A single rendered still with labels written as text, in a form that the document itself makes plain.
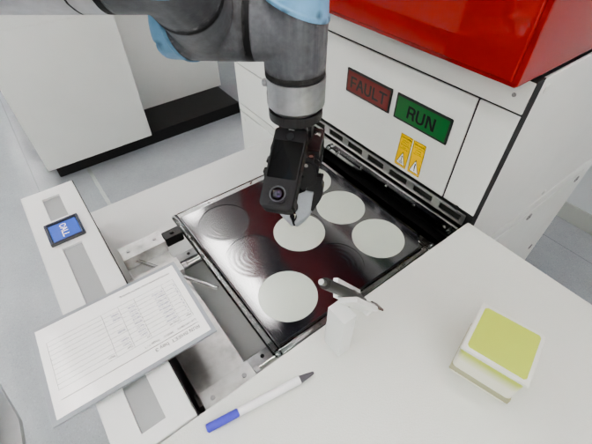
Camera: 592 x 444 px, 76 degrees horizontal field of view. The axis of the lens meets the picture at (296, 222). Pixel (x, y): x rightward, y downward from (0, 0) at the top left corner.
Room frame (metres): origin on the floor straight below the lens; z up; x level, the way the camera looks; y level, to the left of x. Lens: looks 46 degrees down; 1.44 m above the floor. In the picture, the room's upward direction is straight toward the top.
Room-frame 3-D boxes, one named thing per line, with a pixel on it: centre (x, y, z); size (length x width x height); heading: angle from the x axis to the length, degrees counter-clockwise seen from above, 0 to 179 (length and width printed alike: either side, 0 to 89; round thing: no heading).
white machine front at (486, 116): (0.79, -0.07, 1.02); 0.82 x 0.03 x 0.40; 37
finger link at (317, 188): (0.43, -0.02, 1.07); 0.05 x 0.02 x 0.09; 79
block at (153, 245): (0.46, 0.29, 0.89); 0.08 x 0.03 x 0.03; 127
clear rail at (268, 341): (0.40, 0.14, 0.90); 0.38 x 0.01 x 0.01; 37
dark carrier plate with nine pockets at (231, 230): (0.51, -0.01, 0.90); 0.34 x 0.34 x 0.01; 37
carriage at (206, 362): (0.33, 0.19, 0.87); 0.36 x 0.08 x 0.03; 37
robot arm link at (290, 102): (0.45, 0.00, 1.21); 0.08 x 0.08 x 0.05
